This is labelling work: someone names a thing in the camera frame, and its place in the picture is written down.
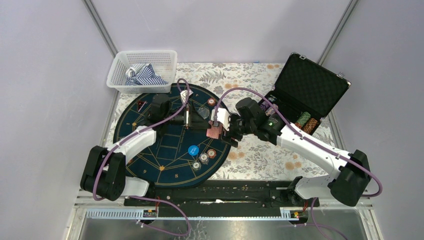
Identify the black aluminium chip case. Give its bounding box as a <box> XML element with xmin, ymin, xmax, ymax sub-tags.
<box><xmin>265</xmin><ymin>52</ymin><xmax>351</xmax><ymax>135</ymax></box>

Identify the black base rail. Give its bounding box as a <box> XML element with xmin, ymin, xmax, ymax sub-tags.
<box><xmin>123</xmin><ymin>180</ymin><xmax>320</xmax><ymax>218</ymax></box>

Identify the floral tablecloth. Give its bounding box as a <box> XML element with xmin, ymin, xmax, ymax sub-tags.
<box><xmin>96</xmin><ymin>62</ymin><xmax>345</xmax><ymax>182</ymax></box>

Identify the red white chip stack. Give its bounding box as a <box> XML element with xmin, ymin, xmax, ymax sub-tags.
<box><xmin>207</xmin><ymin>148</ymin><xmax>217</xmax><ymax>159</ymax></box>

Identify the white plastic basket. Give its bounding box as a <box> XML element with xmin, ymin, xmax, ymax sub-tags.
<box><xmin>106</xmin><ymin>50</ymin><xmax>178</xmax><ymax>94</ymax></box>

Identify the round dark poker mat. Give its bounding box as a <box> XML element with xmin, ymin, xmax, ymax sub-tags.
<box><xmin>111</xmin><ymin>83</ymin><xmax>231</xmax><ymax>188</ymax></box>

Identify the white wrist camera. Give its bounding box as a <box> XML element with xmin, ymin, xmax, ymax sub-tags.
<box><xmin>179</xmin><ymin>90</ymin><xmax>192</xmax><ymax>105</ymax></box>
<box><xmin>210</xmin><ymin>107</ymin><xmax>230</xmax><ymax>131</ymax></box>

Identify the clear dealer button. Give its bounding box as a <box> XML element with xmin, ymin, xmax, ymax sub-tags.
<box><xmin>197</xmin><ymin>106</ymin><xmax>210</xmax><ymax>120</ymax></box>

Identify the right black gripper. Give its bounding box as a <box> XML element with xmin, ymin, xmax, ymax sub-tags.
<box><xmin>218</xmin><ymin>112</ymin><xmax>256</xmax><ymax>148</ymax></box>

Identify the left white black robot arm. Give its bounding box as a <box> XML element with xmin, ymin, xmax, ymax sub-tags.
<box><xmin>80</xmin><ymin>91</ymin><xmax>211</xmax><ymax>206</ymax></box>

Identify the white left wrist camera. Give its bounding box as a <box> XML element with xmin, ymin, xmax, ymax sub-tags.
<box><xmin>179</xmin><ymin>90</ymin><xmax>192</xmax><ymax>105</ymax></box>

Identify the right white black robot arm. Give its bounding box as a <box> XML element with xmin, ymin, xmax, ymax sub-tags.
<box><xmin>211</xmin><ymin>97</ymin><xmax>372</xmax><ymax>207</ymax></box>

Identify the orange black chip row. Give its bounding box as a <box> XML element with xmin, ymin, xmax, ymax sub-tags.
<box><xmin>302</xmin><ymin>117</ymin><xmax>319</xmax><ymax>135</ymax></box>

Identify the red playing card deck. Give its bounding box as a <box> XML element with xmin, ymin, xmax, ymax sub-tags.
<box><xmin>206</xmin><ymin>125</ymin><xmax>222</xmax><ymax>139</ymax></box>

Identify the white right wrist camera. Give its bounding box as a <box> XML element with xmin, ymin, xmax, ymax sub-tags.
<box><xmin>210</xmin><ymin>107</ymin><xmax>230</xmax><ymax>131</ymax></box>

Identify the blue ten chip stack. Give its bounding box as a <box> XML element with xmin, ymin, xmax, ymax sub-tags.
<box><xmin>199</xmin><ymin>153</ymin><xmax>210</xmax><ymax>165</ymax></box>

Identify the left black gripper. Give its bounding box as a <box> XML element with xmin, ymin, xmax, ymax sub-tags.
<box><xmin>163</xmin><ymin>101</ymin><xmax>212</xmax><ymax>133</ymax></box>

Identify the blue striped cloth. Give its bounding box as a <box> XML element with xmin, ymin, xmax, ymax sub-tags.
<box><xmin>124</xmin><ymin>63</ymin><xmax>168</xmax><ymax>86</ymax></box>

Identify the green chip row in case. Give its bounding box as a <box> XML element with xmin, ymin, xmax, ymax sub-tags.
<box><xmin>295</xmin><ymin>111</ymin><xmax>311</xmax><ymax>126</ymax></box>

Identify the blue small blind button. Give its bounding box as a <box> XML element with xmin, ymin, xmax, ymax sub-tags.
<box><xmin>187</xmin><ymin>145</ymin><xmax>199</xmax><ymax>156</ymax></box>

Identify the purple white chip row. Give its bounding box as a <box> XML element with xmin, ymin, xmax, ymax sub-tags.
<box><xmin>265</xmin><ymin>104</ymin><xmax>278</xmax><ymax>116</ymax></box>

